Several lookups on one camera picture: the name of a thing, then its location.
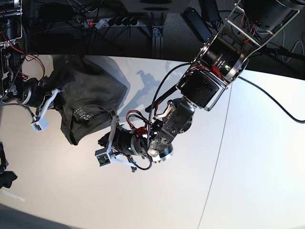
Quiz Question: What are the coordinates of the black power adapter brick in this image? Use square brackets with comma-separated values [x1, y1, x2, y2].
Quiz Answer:
[182, 7, 213, 42]

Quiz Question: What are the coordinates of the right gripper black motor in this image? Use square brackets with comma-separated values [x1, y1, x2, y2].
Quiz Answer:
[16, 78, 61, 119]

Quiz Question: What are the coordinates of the robot arm with right gripper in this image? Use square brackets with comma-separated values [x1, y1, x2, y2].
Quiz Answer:
[0, 0, 46, 105]

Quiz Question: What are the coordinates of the white label sticker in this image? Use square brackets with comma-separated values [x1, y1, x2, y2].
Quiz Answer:
[2, 190, 25, 202]

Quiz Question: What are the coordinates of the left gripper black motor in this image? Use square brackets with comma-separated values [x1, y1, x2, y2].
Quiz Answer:
[98, 115, 148, 172]

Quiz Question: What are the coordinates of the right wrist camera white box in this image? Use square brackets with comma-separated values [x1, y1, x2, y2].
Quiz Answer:
[31, 117, 49, 133]

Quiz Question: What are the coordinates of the black tripod stand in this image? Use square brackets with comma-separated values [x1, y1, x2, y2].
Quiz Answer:
[259, 46, 305, 61]

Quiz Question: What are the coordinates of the grey-green T-shirt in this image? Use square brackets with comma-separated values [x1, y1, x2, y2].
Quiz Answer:
[44, 55, 128, 146]

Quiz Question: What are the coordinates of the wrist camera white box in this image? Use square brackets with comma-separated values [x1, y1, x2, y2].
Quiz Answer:
[95, 148, 112, 167]
[31, 117, 49, 133]

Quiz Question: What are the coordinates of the black clothes pile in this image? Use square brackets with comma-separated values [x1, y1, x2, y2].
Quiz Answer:
[0, 142, 18, 188]

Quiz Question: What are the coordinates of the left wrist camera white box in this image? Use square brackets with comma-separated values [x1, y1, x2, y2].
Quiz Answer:
[95, 148, 112, 167]

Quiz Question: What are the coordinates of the robot arm with left gripper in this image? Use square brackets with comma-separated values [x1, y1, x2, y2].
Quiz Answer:
[142, 0, 305, 163]

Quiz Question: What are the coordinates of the white cable on floor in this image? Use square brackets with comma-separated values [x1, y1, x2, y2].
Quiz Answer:
[278, 27, 305, 55]

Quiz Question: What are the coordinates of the aluminium frame post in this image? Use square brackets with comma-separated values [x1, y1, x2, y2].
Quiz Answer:
[150, 12, 166, 59]

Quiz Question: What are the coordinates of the grey power strip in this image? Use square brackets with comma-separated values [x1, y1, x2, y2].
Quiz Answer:
[76, 17, 148, 30]

